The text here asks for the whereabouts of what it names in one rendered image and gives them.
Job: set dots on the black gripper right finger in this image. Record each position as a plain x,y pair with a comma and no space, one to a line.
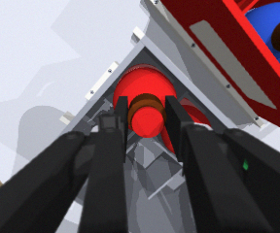
223,201

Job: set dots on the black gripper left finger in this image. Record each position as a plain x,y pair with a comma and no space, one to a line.
37,198

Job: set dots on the green bottle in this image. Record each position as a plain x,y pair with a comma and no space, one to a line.
245,164

